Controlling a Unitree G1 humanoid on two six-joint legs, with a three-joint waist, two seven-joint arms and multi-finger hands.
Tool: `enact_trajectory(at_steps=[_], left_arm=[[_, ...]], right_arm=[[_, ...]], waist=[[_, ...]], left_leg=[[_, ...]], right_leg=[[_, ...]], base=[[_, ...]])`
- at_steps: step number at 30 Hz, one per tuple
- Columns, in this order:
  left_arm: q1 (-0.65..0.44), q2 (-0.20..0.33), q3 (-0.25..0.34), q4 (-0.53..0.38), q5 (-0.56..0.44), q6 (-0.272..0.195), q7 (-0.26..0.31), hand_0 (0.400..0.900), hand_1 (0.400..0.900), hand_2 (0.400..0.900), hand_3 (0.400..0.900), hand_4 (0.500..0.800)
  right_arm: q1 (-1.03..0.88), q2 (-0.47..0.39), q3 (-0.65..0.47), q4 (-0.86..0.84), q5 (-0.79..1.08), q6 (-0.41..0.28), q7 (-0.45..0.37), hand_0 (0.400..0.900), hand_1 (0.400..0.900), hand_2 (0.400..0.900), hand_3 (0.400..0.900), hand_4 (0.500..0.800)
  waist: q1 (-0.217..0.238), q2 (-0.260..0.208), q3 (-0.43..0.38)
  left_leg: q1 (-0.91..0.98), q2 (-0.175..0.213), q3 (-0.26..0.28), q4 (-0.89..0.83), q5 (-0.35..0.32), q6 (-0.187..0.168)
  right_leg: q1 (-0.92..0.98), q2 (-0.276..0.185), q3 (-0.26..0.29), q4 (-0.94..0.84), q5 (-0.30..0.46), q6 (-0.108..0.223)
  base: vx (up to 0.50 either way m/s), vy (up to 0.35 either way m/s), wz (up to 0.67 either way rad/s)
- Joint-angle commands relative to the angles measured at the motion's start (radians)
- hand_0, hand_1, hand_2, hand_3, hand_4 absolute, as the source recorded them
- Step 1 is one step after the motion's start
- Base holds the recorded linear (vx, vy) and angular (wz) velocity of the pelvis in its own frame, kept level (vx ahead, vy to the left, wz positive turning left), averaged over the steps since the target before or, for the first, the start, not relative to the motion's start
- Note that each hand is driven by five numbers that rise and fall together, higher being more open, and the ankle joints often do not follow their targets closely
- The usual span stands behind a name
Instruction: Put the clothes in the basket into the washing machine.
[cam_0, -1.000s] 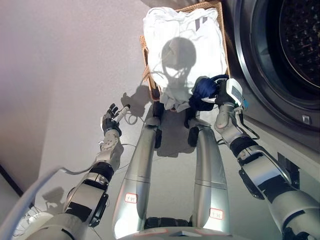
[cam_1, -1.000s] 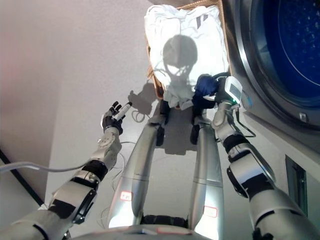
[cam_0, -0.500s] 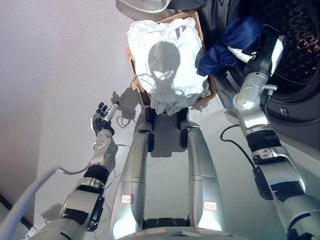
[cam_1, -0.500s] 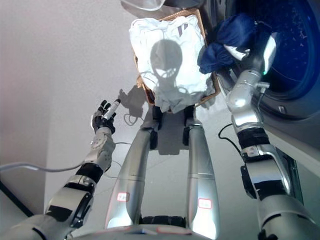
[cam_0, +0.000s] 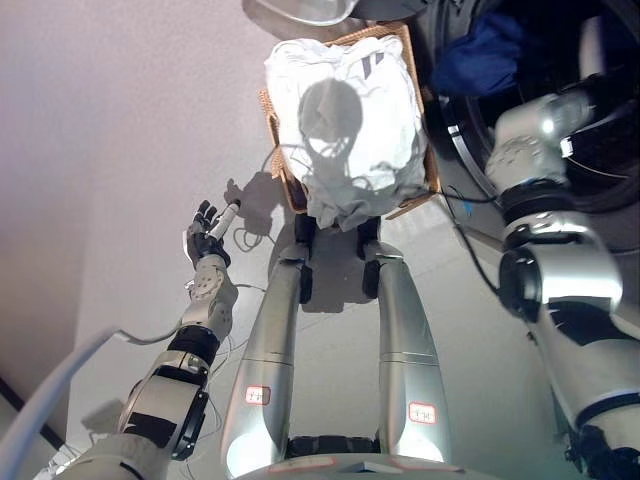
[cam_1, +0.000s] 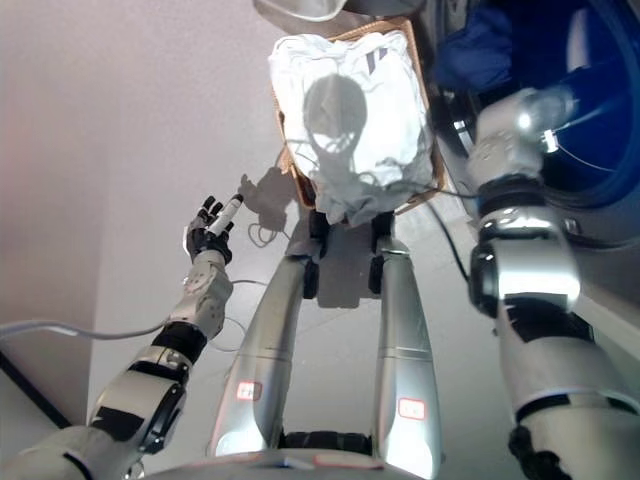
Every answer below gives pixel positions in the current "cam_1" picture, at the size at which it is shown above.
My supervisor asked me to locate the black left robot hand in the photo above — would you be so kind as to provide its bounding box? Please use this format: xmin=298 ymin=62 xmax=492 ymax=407
xmin=185 ymin=192 xmax=246 ymax=265

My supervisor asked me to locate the dark blue garment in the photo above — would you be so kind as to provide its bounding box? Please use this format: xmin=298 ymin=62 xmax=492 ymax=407
xmin=431 ymin=18 xmax=515 ymax=95

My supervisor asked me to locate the white clothes pile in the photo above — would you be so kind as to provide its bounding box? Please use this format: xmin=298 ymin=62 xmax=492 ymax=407
xmin=266 ymin=29 xmax=437 ymax=229

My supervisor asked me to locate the brown woven laundry basket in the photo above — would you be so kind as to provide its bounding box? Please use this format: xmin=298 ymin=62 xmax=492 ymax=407
xmin=269 ymin=16 xmax=447 ymax=217

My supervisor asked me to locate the round washing machine door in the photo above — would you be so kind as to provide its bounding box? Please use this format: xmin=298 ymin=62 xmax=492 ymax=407
xmin=251 ymin=0 xmax=347 ymax=23

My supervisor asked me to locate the grey front-load washing machine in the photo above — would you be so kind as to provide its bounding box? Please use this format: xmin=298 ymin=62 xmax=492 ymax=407
xmin=409 ymin=0 xmax=640 ymax=314

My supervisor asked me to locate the black left robot foot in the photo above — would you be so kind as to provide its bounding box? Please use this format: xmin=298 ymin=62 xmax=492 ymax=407
xmin=301 ymin=208 xmax=332 ymax=301

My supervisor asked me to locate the black robot foot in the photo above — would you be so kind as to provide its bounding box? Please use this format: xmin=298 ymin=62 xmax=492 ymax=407
xmin=366 ymin=210 xmax=397 ymax=297
xmin=301 ymin=208 xmax=332 ymax=301

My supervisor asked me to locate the black right robot foot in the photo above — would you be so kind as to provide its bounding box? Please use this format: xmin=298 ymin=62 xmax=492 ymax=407
xmin=366 ymin=210 xmax=397 ymax=297

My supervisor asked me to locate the silver right robot leg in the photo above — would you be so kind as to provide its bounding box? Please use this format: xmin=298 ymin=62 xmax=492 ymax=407
xmin=371 ymin=233 xmax=445 ymax=480

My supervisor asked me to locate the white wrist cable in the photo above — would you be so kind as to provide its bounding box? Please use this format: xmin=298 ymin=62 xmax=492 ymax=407
xmin=0 ymin=319 xmax=167 ymax=344

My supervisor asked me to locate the black floor cable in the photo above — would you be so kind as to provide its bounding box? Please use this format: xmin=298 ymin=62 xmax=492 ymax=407
xmin=389 ymin=180 xmax=482 ymax=282

